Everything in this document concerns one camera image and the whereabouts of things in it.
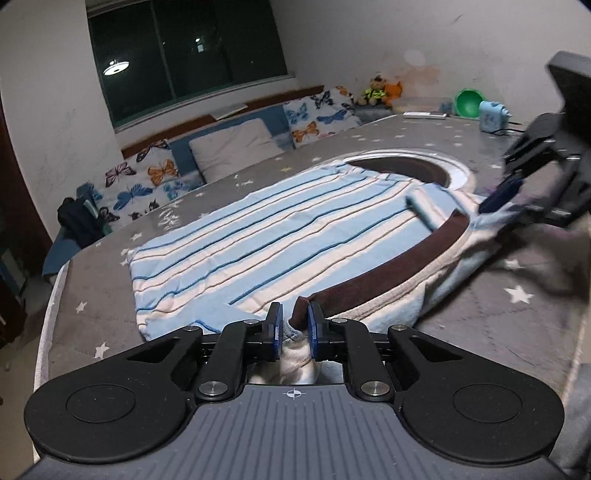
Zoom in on blue striped shirt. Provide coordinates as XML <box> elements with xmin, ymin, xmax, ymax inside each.
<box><xmin>129</xmin><ymin>162</ymin><xmax>516</xmax><ymax>384</ymax></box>

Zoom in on light blue unicorn box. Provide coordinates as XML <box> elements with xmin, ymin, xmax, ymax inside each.
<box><xmin>479</xmin><ymin>101</ymin><xmax>512</xmax><ymax>134</ymax></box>

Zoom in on black round induction cooktop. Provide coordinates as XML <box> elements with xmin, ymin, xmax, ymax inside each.
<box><xmin>348</xmin><ymin>156</ymin><xmax>451</xmax><ymax>187</ymax></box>

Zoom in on green bowl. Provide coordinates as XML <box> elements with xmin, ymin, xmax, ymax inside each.
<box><xmin>454</xmin><ymin>88</ymin><xmax>486</xmax><ymax>118</ymax></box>

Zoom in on grey star table cover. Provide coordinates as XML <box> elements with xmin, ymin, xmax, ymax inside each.
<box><xmin>34</xmin><ymin>116</ymin><xmax>590</xmax><ymax>393</ymax></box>

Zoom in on white remote control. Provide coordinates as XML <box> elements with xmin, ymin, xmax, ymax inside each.
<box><xmin>403</xmin><ymin>111</ymin><xmax>448</xmax><ymax>120</ymax></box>

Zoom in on orange plush toy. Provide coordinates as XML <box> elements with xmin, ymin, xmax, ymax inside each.
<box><xmin>384</xmin><ymin>81</ymin><xmax>403</xmax><ymax>108</ymax></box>

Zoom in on teddy bear yellow vest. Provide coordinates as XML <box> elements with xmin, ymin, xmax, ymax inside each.
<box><xmin>356</xmin><ymin>74</ymin><xmax>392</xmax><ymax>107</ymax></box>

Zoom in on left butterfly cushion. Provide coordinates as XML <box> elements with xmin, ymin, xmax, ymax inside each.
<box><xmin>77</xmin><ymin>140</ymin><xmax>204</xmax><ymax>232</ymax></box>

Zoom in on butterfly cushion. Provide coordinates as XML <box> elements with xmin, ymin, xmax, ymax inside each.
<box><xmin>77</xmin><ymin>140</ymin><xmax>204</xmax><ymax>232</ymax></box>
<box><xmin>283</xmin><ymin>86</ymin><xmax>362</xmax><ymax>149</ymax></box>

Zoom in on grey pillow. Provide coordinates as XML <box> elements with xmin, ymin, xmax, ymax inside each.
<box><xmin>189</xmin><ymin>118</ymin><xmax>283</xmax><ymax>183</ymax></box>

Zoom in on dark backpack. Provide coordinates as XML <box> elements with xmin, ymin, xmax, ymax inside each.
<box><xmin>57</xmin><ymin>197</ymin><xmax>106</xmax><ymax>249</ymax></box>

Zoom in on right butterfly cushion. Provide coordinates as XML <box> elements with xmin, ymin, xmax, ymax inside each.
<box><xmin>283</xmin><ymin>86</ymin><xmax>362</xmax><ymax>149</ymax></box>

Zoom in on book on window ledge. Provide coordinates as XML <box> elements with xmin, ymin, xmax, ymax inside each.
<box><xmin>209</xmin><ymin>103</ymin><xmax>247</xmax><ymax>121</ymax></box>

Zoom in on window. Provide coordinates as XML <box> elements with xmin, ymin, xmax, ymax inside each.
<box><xmin>88</xmin><ymin>1</ymin><xmax>287</xmax><ymax>127</ymax></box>

